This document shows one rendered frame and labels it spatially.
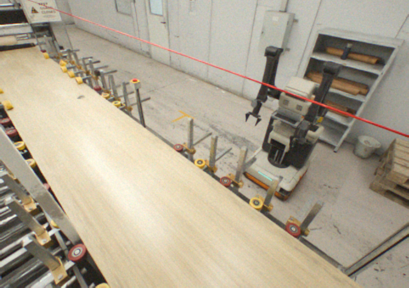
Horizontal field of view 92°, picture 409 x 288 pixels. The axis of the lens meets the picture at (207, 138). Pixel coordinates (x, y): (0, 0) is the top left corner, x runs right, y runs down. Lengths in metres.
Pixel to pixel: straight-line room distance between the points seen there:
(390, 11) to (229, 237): 3.16
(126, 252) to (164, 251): 0.19
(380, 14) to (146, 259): 3.51
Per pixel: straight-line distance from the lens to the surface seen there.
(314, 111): 1.65
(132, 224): 1.29
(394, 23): 3.54
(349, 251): 2.62
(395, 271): 2.79
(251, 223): 1.29
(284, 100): 1.97
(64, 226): 1.30
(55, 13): 4.89
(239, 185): 1.50
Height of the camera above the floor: 2.00
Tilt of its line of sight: 39 degrees down
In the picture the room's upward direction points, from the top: 4 degrees clockwise
